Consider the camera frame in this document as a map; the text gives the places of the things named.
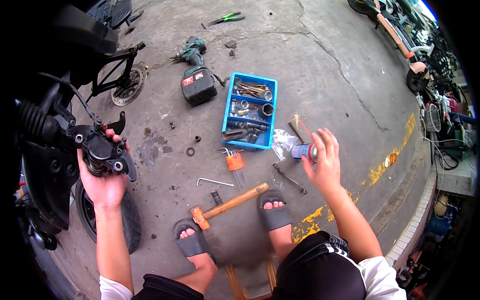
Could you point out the person's right hand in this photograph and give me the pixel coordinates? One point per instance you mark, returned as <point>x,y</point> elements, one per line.
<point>326,170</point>

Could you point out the person's left hand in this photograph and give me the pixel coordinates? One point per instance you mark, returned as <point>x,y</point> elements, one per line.
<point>103,189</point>

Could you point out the black brake caliper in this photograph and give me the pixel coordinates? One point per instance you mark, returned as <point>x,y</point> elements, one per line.
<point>101,152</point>

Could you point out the spray can with red straw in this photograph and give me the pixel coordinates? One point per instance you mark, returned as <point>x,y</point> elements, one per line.
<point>302,151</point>

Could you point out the thin grey spanner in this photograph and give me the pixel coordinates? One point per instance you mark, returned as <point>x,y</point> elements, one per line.
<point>289,179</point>

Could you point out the rusty metal rod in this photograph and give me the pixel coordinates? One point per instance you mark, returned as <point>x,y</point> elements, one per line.
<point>295,130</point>

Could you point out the clear plastic bag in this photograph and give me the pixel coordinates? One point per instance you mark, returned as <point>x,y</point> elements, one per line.
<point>282,141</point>

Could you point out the black motorcycle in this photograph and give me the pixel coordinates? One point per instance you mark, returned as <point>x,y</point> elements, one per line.
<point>48,176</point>

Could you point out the blue plastic tool tray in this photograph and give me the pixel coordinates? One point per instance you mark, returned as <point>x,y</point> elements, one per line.
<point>272,123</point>

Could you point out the large black hex socket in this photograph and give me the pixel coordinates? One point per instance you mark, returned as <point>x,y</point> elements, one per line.
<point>266,110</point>

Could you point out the orange hex key set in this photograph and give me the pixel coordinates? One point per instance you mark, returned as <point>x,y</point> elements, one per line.
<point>235,162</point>

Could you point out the heap of sockets and bits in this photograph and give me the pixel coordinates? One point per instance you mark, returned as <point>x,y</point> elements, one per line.
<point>243,129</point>

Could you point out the small dark bolt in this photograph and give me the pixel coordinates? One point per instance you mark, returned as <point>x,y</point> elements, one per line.
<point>171,125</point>

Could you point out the chrome socket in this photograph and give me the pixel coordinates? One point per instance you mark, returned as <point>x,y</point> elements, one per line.
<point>266,95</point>

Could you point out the person's legs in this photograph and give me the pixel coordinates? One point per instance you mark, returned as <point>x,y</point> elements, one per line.
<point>318,270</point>

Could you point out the steel brake disc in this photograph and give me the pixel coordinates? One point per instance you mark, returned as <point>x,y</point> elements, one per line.
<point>129,88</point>

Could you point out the silver hex key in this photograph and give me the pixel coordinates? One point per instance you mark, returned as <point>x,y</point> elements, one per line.
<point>213,181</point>

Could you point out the bunch of drill bits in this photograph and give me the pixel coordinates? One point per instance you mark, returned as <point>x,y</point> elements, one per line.
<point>248,88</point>

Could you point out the person's body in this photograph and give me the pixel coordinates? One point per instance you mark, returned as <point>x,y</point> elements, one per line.
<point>380,279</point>

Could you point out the black metal stand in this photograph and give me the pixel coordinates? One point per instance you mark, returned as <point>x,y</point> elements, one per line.
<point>112,62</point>

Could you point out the heap of workshop clutter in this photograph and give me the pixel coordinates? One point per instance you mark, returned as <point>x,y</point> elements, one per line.
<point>446,123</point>

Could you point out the wooden stool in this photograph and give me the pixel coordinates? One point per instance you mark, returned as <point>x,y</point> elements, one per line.
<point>234,281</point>

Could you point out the row of parked scooters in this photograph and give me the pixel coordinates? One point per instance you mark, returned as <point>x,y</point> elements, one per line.
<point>408,41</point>

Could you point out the small grey metal plate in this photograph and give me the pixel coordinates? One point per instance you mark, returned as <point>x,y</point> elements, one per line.
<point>230,44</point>

